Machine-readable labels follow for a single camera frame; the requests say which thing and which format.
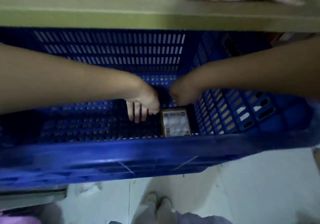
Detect person's right hand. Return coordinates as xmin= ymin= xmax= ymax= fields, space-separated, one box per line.
xmin=169 ymin=77 xmax=201 ymax=107

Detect person's left hand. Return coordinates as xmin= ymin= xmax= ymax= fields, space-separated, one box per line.
xmin=126 ymin=80 xmax=161 ymax=124

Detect cardboard box with shipping label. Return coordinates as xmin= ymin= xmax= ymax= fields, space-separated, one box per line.
xmin=160 ymin=108 xmax=192 ymax=138

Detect blue plastic crate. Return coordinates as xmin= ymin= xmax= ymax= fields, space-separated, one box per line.
xmin=0 ymin=26 xmax=320 ymax=192

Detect person's left forearm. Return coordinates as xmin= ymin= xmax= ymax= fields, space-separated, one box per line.
xmin=0 ymin=43 xmax=150 ymax=116

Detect person's right forearm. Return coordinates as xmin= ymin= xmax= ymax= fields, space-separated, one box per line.
xmin=185 ymin=36 xmax=320 ymax=101

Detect person's grey trousers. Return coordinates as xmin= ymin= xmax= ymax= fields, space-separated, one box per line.
xmin=132 ymin=204 xmax=233 ymax=224

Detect light grey shoe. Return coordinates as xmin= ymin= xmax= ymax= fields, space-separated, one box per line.
xmin=156 ymin=196 xmax=174 ymax=215
xmin=144 ymin=192 xmax=158 ymax=214

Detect wooden shelf board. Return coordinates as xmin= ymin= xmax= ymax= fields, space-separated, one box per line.
xmin=0 ymin=0 xmax=320 ymax=33

